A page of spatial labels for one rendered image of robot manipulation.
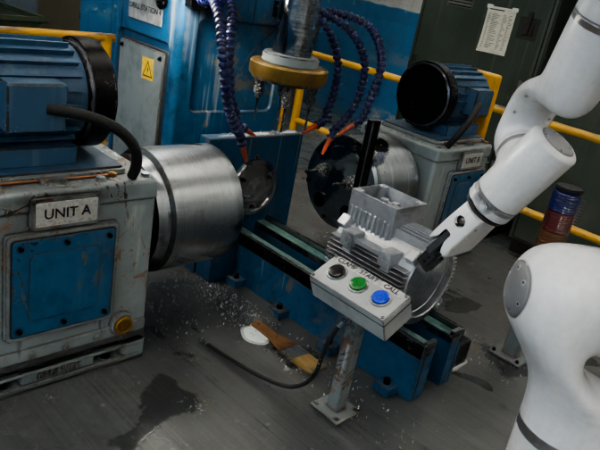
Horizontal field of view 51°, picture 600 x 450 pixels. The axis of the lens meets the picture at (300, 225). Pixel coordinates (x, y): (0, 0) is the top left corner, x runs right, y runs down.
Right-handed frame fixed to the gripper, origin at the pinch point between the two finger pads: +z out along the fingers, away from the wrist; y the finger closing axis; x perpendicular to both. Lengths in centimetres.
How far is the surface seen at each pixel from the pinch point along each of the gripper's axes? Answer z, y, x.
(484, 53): 75, 307, 162
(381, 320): 0.1, -20.6, -7.5
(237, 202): 18.1, -17.1, 30.6
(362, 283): 1.8, -17.8, 0.0
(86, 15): 310, 213, 473
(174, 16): 10, -12, 77
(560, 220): -9.3, 33.4, -3.9
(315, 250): 33.3, 11.1, 23.7
